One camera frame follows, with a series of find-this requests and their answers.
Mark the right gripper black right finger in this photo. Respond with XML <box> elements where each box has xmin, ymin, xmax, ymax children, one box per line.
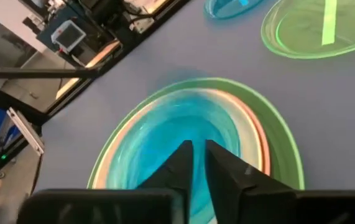
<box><xmin>205</xmin><ymin>139</ymin><xmax>293</xmax><ymax>224</ymax></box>

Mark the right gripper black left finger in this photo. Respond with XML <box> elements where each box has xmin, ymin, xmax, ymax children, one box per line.
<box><xmin>136</xmin><ymin>139</ymin><xmax>195</xmax><ymax>224</ymax></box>

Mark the pink plastic plate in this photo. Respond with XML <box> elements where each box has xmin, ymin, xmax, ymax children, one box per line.
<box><xmin>195</xmin><ymin>88</ymin><xmax>272</xmax><ymax>177</ymax></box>

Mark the small translucent blue plate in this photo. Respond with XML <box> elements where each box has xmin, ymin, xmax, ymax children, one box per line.
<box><xmin>105</xmin><ymin>89</ymin><xmax>243</xmax><ymax>224</ymax></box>
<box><xmin>204</xmin><ymin>0</ymin><xmax>264</xmax><ymax>20</ymax></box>

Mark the light green plastic plate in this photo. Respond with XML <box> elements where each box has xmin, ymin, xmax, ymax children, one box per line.
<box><xmin>86</xmin><ymin>77</ymin><xmax>305</xmax><ymax>190</ymax></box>

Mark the peach plastic plate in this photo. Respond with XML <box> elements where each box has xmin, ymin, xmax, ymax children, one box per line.
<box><xmin>91</xmin><ymin>88</ymin><xmax>215</xmax><ymax>190</ymax></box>

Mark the small translucent green plate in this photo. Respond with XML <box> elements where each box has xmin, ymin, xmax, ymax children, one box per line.
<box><xmin>260</xmin><ymin>0</ymin><xmax>355</xmax><ymax>60</ymax></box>

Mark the wooden shelf board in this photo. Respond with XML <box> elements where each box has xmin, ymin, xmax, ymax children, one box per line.
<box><xmin>55</xmin><ymin>39</ymin><xmax>122</xmax><ymax>100</ymax></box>

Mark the silver laptop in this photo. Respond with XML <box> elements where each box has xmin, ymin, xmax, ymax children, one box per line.
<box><xmin>6</xmin><ymin>107</ymin><xmax>45</xmax><ymax>156</ymax></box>

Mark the white device with screen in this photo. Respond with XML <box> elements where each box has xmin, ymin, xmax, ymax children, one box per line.
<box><xmin>50</xmin><ymin>20</ymin><xmax>87</xmax><ymax>54</ymax></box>

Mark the black table edge rail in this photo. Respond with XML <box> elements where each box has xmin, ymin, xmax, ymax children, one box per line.
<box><xmin>45</xmin><ymin>0</ymin><xmax>193</xmax><ymax>125</ymax></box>

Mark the wooden mount board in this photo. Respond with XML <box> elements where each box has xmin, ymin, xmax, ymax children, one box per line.
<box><xmin>127</xmin><ymin>0</ymin><xmax>168</xmax><ymax>16</ymax></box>

